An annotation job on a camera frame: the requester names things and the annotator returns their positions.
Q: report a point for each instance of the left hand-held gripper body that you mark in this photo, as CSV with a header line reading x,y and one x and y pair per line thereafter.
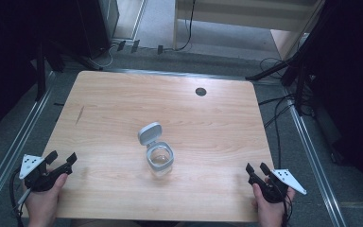
x,y
39,179

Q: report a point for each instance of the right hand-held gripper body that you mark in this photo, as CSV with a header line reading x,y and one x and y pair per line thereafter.
x,y
279,186

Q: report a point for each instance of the clear jar with grey lid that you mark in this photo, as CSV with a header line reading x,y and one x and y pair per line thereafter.
x,y
159,154

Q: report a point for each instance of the person's left hand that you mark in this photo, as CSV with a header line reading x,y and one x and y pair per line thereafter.
x,y
44,205

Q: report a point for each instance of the person's right hand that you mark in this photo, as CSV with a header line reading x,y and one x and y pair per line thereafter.
x,y
271,214

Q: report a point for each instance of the round grey table grommet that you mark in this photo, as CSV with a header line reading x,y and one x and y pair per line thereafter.
x,y
200,91

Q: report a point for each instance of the black tripod stand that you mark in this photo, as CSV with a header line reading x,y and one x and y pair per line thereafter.
x,y
299,75

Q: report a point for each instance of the black computer tower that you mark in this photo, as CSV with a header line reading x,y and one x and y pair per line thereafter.
x,y
97,25

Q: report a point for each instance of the metal floor rail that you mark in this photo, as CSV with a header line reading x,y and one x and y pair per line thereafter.
x,y
15,142
176,73
315,164

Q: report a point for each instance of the light wooden furniture frame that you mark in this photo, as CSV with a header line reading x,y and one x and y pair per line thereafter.
x,y
252,15

